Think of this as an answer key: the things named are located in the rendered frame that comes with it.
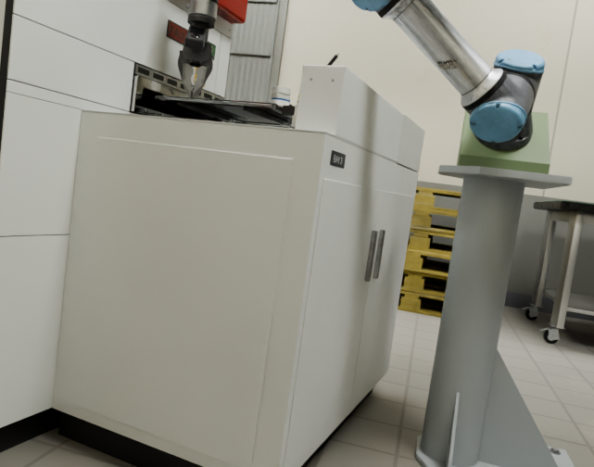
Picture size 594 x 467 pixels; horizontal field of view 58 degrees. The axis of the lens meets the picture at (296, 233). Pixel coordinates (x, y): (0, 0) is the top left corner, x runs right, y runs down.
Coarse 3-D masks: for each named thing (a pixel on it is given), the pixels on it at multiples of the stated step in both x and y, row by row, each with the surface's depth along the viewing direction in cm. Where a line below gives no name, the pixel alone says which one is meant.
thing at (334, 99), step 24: (312, 72) 110; (336, 72) 108; (312, 96) 110; (336, 96) 108; (360, 96) 118; (312, 120) 110; (336, 120) 108; (360, 120) 121; (384, 120) 139; (360, 144) 124; (384, 144) 142
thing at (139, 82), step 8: (136, 80) 141; (144, 80) 143; (136, 88) 141; (144, 88) 146; (152, 88) 146; (160, 88) 150; (168, 88) 152; (136, 96) 141; (184, 96) 160; (136, 104) 142; (136, 112) 143; (144, 112) 145; (152, 112) 148; (160, 112) 151; (168, 112) 154
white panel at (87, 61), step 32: (32, 0) 111; (64, 0) 118; (96, 0) 126; (128, 0) 135; (160, 0) 146; (32, 32) 112; (64, 32) 119; (96, 32) 127; (128, 32) 137; (160, 32) 148; (224, 32) 176; (0, 64) 109; (32, 64) 113; (64, 64) 120; (96, 64) 129; (128, 64) 138; (160, 64) 150; (224, 64) 179; (32, 96) 114; (64, 96) 122; (96, 96) 130; (128, 96) 140
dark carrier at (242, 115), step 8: (176, 104) 152; (200, 104) 145; (208, 104) 143; (224, 112) 156; (232, 112) 153; (240, 112) 151; (248, 112) 148; (272, 112) 141; (280, 112) 140; (248, 120) 169; (256, 120) 166; (264, 120) 163; (288, 120) 155
